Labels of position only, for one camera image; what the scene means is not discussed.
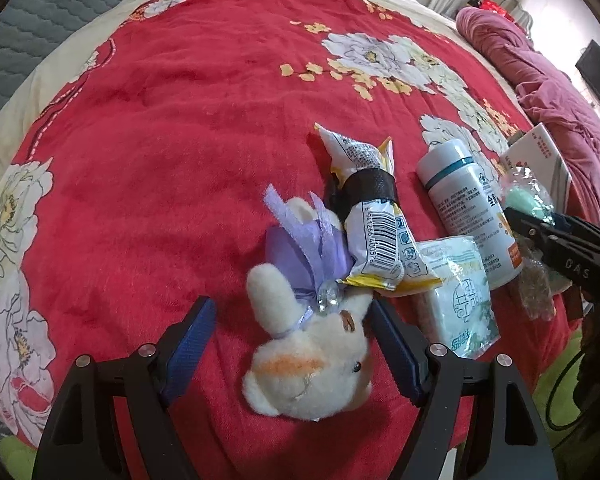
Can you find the red floral blanket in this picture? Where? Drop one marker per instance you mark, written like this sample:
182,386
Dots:
139,185

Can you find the beige bed sheet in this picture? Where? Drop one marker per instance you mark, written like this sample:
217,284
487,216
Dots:
66,60

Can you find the green tissue pack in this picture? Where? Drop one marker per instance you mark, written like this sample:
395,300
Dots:
458,313

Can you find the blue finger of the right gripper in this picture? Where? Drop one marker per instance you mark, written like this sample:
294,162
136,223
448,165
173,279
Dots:
534,229
570,225

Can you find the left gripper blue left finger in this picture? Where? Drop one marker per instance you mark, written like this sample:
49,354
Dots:
181,347

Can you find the pink quilted duvet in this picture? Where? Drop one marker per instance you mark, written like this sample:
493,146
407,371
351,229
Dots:
547,96

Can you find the snack packet with black band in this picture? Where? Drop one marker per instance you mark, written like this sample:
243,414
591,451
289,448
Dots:
366,200

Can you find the white vitamin bottle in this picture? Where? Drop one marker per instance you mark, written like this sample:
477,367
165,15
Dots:
468,205

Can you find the red tissue box pack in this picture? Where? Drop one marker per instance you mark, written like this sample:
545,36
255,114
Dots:
537,151

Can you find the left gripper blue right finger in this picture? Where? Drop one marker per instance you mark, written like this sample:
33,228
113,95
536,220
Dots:
404,348

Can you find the red gift bags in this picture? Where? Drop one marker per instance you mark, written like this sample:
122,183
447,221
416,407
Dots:
492,6

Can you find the white bunny plush purple bow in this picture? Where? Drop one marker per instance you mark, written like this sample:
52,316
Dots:
316,362

